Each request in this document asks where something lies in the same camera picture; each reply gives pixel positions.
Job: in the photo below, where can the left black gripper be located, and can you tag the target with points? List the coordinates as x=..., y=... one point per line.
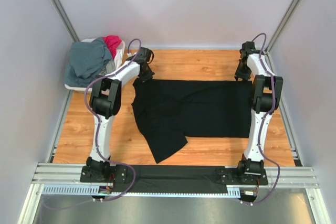
x=148, y=77

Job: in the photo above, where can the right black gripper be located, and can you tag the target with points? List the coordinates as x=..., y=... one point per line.
x=245, y=77

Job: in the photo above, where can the black t-shirt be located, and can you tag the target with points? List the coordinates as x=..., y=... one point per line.
x=168, y=111

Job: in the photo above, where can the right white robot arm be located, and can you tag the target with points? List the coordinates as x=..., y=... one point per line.
x=263, y=100

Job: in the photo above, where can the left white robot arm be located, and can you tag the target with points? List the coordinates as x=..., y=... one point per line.
x=104, y=104

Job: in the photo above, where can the white t-shirt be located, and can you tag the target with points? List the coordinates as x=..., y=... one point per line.
x=118, y=59

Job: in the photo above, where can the light grey t-shirt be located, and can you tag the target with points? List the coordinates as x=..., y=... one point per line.
x=108, y=69

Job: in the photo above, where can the pink red t-shirt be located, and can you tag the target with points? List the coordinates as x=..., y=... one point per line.
x=112, y=42

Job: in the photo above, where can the teal grey t-shirt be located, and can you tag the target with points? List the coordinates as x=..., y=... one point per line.
x=86, y=61

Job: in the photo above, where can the white laundry basket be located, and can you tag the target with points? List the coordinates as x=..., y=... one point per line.
x=82, y=89

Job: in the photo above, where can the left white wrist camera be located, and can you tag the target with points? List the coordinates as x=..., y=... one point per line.
x=130, y=56

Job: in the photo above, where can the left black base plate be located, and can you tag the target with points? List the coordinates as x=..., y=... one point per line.
x=115, y=174

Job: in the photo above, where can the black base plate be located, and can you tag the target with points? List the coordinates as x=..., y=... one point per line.
x=115, y=174
x=233, y=176

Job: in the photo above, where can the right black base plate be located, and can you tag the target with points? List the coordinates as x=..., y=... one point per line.
x=233, y=176

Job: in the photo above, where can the right corner aluminium post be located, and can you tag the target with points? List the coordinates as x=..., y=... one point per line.
x=284, y=21

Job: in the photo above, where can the corner aluminium post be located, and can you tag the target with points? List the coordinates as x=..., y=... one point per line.
x=65, y=19
x=284, y=21

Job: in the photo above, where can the aluminium frame rail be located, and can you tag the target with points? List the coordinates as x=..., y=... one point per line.
x=50, y=173

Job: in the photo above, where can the left corner aluminium post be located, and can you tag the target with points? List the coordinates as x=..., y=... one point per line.
x=65, y=19

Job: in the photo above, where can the slotted grey cable duct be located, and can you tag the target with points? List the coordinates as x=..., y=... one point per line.
x=83, y=190

